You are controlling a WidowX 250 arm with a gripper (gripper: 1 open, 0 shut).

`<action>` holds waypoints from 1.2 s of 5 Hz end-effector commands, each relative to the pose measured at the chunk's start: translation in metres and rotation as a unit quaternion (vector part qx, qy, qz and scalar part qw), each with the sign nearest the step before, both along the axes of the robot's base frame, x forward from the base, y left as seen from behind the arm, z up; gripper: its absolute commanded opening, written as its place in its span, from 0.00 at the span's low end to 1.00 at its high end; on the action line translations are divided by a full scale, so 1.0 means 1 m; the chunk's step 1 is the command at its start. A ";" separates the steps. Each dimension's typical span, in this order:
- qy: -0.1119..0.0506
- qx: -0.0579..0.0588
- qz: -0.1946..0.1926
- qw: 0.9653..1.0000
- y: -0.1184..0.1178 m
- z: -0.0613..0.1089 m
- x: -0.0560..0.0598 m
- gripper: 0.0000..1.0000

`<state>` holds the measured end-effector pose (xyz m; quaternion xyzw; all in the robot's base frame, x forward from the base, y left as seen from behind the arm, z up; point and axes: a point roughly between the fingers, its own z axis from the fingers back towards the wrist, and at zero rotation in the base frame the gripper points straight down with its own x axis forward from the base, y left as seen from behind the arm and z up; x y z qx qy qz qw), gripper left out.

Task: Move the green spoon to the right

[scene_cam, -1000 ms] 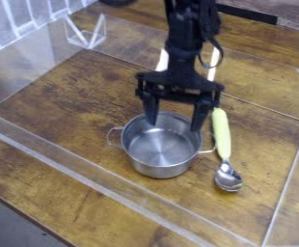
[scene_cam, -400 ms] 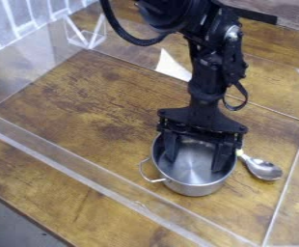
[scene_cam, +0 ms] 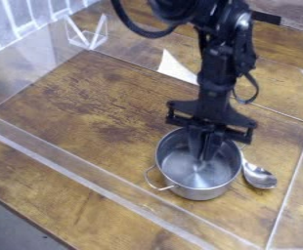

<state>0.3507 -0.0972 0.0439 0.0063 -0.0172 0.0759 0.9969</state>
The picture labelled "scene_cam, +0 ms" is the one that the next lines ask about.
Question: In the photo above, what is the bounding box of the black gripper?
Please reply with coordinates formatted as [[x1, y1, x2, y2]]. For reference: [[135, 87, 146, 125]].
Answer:
[[166, 77, 258, 161]]

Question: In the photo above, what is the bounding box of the small steel pot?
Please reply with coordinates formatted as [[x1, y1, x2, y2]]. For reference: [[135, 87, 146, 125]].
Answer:
[[145, 128, 242, 201]]

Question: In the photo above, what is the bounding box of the green handled metal spoon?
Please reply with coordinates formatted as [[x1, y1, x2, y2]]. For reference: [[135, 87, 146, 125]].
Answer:
[[242, 157, 278, 189]]

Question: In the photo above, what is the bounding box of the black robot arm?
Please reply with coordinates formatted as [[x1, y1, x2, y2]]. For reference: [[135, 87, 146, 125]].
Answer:
[[150, 0, 257, 161]]

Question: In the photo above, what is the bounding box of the black bar in background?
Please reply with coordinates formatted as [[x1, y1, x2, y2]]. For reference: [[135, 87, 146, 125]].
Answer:
[[253, 11, 281, 25]]

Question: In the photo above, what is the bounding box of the clear acrylic enclosure wall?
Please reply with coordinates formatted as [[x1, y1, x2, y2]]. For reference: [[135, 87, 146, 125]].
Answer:
[[0, 0, 303, 250]]

